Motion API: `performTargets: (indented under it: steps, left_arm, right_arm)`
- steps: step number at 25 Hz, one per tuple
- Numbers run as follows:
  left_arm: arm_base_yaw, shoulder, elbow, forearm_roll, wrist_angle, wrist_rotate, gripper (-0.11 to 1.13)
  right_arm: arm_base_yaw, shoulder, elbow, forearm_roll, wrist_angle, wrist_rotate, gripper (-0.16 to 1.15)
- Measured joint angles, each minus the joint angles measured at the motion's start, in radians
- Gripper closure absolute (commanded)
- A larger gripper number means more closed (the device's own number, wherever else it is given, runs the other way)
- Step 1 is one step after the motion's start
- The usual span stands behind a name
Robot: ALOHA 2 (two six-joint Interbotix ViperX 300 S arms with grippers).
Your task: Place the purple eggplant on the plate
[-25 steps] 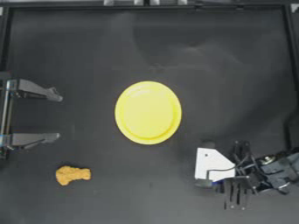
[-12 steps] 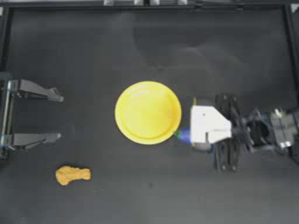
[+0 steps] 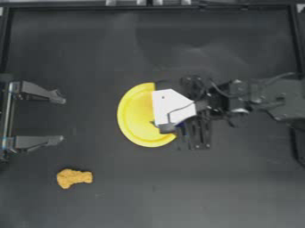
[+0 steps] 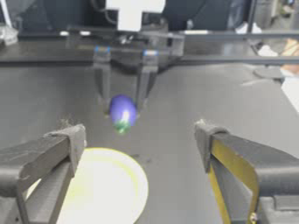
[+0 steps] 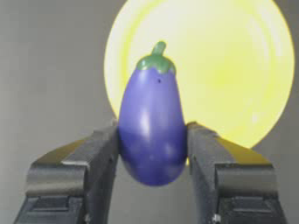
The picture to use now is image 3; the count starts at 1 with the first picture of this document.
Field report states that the yellow plate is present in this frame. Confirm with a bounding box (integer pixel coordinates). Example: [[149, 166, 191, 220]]
[[115, 82, 179, 148]]

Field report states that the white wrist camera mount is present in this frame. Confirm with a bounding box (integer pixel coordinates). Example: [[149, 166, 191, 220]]
[[149, 87, 198, 127]]

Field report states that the black frame beam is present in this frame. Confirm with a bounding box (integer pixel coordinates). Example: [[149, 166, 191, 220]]
[[0, 0, 305, 13], [289, 4, 305, 167], [0, 5, 12, 75]]

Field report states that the brown toy chicken nugget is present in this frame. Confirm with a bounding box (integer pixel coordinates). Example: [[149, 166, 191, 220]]
[[56, 167, 93, 190]]

